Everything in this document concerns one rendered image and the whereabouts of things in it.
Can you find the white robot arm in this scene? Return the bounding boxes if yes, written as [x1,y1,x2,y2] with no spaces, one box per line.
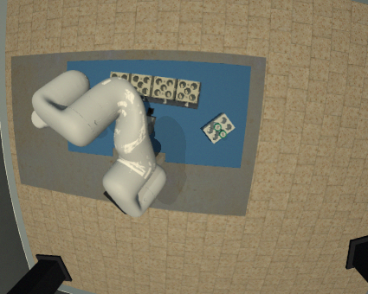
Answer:
[31,70,166,217]

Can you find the blue bench mat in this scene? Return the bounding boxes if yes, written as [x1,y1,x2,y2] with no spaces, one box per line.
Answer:
[67,60,251,168]

